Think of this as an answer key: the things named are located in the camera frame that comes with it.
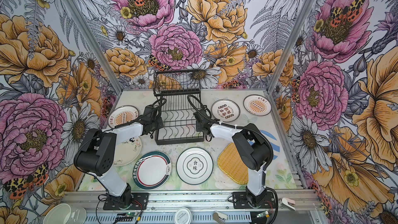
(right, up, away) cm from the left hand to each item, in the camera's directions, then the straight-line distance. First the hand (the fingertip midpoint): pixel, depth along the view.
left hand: (159, 126), depth 98 cm
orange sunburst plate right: (+66, +13, +14) cm, 69 cm away
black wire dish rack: (+12, +24, +15) cm, 31 cm away
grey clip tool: (+35, -36, -29) cm, 58 cm away
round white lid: (+19, -32, -33) cm, 50 cm away
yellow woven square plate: (+42, -18, -13) cm, 48 cm away
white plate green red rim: (0, -22, -13) cm, 25 cm away
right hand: (+27, 0, -1) cm, 27 cm away
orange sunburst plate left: (-27, +7, +8) cm, 29 cm away
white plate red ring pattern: (+43, +9, +11) cm, 45 cm away
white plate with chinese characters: (+23, -19, -13) cm, 33 cm away
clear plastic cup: (-29, -31, -34) cm, 54 cm away
